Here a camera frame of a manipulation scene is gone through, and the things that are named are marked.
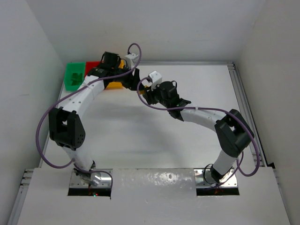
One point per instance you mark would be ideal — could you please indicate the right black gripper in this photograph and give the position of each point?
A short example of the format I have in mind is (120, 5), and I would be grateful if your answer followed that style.
(150, 94)

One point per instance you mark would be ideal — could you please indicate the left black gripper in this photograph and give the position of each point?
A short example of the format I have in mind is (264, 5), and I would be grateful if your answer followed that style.
(131, 79)

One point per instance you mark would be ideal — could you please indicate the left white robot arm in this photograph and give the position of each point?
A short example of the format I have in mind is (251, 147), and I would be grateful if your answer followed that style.
(65, 122)

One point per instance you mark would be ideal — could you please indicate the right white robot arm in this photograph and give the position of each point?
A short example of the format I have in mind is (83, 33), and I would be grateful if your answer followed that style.
(233, 132)

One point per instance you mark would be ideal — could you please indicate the yellow plastic bin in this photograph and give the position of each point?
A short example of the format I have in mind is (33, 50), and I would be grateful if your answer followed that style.
(110, 85)

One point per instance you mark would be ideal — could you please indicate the red plastic bin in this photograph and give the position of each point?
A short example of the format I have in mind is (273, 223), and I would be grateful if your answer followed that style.
(90, 65)

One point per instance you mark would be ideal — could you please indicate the green plastic bin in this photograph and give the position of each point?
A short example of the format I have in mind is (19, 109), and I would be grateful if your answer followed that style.
(74, 75)

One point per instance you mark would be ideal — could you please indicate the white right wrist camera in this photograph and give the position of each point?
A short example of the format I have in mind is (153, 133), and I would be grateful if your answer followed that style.
(155, 79)

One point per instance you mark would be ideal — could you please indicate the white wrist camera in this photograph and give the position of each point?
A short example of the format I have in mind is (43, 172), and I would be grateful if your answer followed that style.
(155, 79)
(131, 59)

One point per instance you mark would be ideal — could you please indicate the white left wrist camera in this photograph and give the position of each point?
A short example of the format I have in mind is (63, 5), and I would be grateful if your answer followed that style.
(131, 59)

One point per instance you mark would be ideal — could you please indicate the aluminium frame rail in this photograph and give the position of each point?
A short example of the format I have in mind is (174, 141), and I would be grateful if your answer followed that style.
(245, 108)

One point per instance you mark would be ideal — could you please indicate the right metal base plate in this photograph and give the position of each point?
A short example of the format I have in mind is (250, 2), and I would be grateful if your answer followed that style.
(203, 179)

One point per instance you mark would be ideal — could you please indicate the metal base plate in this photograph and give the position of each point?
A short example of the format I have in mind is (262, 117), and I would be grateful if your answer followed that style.
(98, 179)
(203, 179)

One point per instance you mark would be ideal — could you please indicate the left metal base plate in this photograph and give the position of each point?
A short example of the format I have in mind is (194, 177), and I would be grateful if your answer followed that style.
(98, 179)

